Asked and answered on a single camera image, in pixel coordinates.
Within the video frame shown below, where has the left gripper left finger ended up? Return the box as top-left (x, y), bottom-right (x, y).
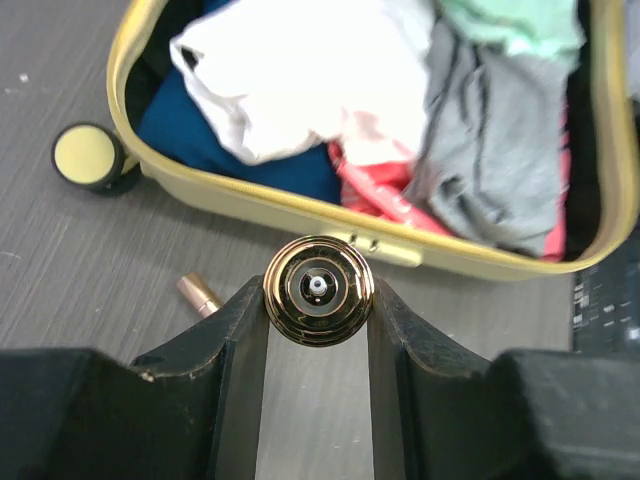
top-left (1, 277), bottom-right (269, 479)

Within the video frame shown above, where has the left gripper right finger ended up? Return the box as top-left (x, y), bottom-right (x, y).
top-left (367, 281), bottom-right (639, 479)

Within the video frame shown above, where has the rose gold lipstick tube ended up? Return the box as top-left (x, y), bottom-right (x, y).
top-left (176, 272), bottom-right (222, 318)

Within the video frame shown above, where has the grey shirt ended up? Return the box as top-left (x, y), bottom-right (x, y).
top-left (404, 20), bottom-right (566, 257)

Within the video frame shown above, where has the pink patterned shirt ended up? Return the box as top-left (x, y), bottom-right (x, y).
top-left (327, 110), bottom-right (571, 262)

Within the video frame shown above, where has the blue shirt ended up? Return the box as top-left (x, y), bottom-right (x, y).
top-left (137, 0), bottom-right (344, 206)

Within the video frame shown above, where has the white cloth garment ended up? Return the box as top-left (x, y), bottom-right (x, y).
top-left (170, 1), bottom-right (435, 165)

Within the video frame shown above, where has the green tissue packet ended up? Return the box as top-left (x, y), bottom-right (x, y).
top-left (439, 0), bottom-right (585, 71)

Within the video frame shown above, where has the yellow suitcase black lining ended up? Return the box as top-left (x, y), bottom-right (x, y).
top-left (52, 1), bottom-right (639, 281)

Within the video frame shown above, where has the black mounting base plate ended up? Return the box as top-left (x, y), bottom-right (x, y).
top-left (571, 243), bottom-right (639, 354)

